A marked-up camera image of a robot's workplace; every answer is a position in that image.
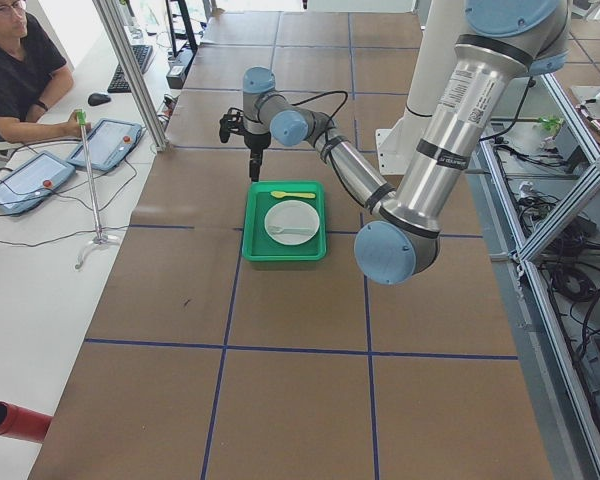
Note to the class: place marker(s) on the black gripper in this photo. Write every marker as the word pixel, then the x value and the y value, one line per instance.
pixel 255 144

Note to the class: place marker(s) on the yellow plastic spoon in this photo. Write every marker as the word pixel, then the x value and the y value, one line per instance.
pixel 284 194

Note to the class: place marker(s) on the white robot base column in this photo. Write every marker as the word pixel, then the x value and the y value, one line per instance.
pixel 436 59

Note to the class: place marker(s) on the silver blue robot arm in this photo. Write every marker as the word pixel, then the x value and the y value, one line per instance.
pixel 470 52

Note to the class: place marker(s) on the green plastic tray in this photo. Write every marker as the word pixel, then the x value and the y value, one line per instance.
pixel 257 246

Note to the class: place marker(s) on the pale green plastic fork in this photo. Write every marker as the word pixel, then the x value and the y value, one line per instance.
pixel 279 230

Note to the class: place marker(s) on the white round plate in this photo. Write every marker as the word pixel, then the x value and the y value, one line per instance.
pixel 292 213

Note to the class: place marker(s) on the blue teach pendant far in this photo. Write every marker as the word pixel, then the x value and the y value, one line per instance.
pixel 110 142

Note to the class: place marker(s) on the blue teach pendant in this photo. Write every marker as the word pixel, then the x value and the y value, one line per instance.
pixel 110 142
pixel 32 182

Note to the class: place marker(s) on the metal stand with green top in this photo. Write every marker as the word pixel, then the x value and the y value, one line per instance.
pixel 101 239

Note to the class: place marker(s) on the black computer mouse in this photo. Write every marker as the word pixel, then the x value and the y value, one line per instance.
pixel 97 99

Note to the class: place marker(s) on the brown paper table cover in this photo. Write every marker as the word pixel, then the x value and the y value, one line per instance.
pixel 199 364

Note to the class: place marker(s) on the blue teach pendant near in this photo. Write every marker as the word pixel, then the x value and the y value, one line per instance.
pixel 32 182

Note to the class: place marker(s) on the person in black shirt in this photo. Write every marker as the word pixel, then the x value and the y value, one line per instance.
pixel 34 76

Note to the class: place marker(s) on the red cylinder tube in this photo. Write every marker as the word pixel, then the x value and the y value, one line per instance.
pixel 20 423

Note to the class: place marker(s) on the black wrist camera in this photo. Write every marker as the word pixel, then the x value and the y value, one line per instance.
pixel 231 123

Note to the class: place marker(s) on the aluminium frame post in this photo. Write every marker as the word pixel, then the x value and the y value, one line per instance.
pixel 113 26

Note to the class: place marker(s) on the aluminium frame rail right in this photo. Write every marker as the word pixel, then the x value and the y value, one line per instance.
pixel 539 170

